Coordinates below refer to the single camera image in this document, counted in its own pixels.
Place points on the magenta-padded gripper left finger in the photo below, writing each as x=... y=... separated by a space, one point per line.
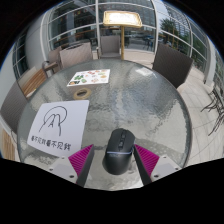
x=80 y=160

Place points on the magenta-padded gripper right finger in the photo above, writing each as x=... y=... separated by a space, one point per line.
x=148 y=160

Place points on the black computer mouse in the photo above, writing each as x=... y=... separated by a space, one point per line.
x=119 y=150

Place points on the white mouse pad black drawing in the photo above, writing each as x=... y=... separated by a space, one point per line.
x=71 y=133

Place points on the colourful picture menu sheet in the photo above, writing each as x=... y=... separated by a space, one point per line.
x=90 y=77

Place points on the dark grey wicker chair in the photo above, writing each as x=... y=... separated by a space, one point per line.
x=13 y=106

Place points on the dark metal folding table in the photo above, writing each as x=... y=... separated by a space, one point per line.
x=216 y=106

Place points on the wooden slat bench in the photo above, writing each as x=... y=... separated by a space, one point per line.
x=31 y=81

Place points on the dark brown wicker chair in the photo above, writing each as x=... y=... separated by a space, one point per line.
x=171 y=63

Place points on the brown wicker chair wide back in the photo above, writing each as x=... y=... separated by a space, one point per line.
x=76 y=55

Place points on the gold-framed menu stand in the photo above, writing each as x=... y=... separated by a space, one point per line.
x=122 y=18

